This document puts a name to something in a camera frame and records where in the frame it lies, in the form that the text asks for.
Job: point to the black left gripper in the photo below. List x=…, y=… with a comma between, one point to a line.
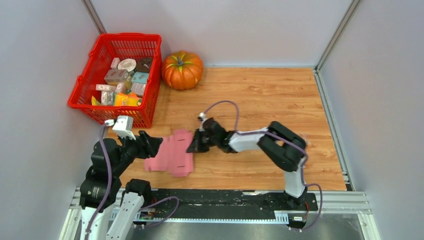
x=148, y=146

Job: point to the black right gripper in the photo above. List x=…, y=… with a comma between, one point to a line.
x=196, y=145

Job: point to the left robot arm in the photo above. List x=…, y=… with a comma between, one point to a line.
x=110, y=158

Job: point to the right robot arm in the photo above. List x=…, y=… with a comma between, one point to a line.
x=284, y=148

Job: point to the pale pink box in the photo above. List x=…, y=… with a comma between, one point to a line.
x=138, y=89

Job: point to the teal small box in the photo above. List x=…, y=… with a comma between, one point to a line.
x=140, y=77

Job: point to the grey pink carton box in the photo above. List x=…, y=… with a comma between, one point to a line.
x=116, y=76

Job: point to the pink white small box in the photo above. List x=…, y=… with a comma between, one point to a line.
x=105, y=88

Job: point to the yellow orange snack pack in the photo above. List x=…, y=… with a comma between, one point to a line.
x=130, y=100

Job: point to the brown round item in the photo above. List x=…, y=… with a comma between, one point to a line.
x=144, y=65

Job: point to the orange pumpkin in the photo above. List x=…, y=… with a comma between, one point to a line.
x=182, y=70

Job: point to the red plastic shopping basket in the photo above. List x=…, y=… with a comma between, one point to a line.
x=119, y=45

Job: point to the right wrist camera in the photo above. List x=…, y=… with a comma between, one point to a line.
x=202, y=117

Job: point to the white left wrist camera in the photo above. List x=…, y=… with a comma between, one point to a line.
x=123, y=127

